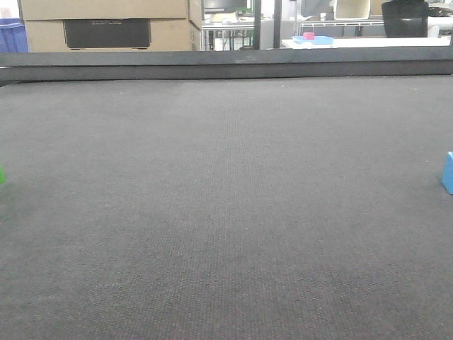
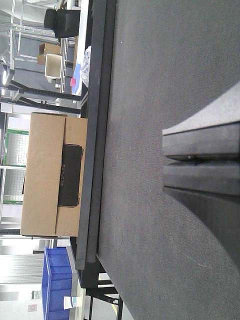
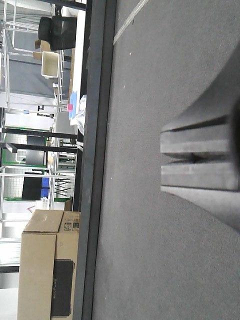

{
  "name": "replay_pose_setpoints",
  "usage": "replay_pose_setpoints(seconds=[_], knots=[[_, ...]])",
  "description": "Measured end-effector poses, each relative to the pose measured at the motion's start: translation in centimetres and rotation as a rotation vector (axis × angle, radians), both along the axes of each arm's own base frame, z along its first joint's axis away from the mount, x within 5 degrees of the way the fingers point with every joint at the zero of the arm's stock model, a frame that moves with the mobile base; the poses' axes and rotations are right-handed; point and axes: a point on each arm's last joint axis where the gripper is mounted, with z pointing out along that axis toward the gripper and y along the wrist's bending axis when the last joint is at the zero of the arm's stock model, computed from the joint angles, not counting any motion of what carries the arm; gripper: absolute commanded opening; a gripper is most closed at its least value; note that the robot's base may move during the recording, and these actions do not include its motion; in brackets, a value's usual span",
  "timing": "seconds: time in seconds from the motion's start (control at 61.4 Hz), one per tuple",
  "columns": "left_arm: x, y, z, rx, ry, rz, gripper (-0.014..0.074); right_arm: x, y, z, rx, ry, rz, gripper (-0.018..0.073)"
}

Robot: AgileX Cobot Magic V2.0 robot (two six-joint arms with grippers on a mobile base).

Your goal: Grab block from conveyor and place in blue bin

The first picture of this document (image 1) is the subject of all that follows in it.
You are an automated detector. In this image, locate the white table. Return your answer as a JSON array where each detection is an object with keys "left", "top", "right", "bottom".
[{"left": 282, "top": 37, "right": 450, "bottom": 49}]

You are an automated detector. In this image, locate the black office chair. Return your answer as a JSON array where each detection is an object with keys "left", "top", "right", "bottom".
[{"left": 382, "top": 1, "right": 429, "bottom": 38}]

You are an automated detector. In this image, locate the green block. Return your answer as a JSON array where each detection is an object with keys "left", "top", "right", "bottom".
[{"left": 0, "top": 166, "right": 6, "bottom": 184}]

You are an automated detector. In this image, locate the cardboard box with black label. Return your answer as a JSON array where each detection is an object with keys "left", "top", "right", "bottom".
[{"left": 21, "top": 0, "right": 203, "bottom": 52}]

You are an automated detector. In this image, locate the blue crate far left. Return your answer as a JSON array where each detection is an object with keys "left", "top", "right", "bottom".
[{"left": 0, "top": 18, "right": 28, "bottom": 53}]

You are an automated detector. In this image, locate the black vertical post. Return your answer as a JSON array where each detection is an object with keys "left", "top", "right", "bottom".
[{"left": 253, "top": 0, "right": 262, "bottom": 50}]

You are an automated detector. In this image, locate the light blue block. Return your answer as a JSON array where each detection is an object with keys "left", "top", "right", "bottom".
[{"left": 441, "top": 151, "right": 453, "bottom": 195}]

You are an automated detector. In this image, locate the grey conveyor side rail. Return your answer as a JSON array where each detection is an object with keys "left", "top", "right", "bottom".
[{"left": 1, "top": 46, "right": 452, "bottom": 86}]

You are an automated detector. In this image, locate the light blue tray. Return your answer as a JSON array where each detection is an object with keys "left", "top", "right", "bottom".
[{"left": 292, "top": 35, "right": 335, "bottom": 45}]

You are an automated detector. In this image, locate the dark conveyor belt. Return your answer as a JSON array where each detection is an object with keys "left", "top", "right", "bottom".
[{"left": 1, "top": 76, "right": 452, "bottom": 339}]

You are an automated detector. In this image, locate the pink block on tray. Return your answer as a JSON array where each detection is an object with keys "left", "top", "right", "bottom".
[{"left": 303, "top": 32, "right": 316, "bottom": 40}]

